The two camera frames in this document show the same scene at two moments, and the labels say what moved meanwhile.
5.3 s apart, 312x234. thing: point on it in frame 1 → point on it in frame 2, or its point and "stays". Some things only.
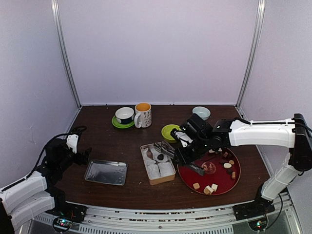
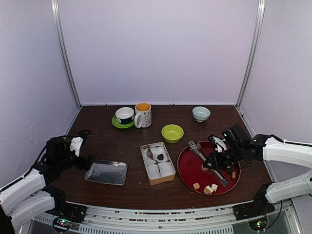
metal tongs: x=166 y=148 → x=200 y=151
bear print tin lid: x=113 y=172 stays
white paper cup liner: x=155 y=154 stays
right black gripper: x=183 y=158 → x=216 y=163
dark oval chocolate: x=160 y=157 stays
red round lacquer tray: x=222 y=171 stays
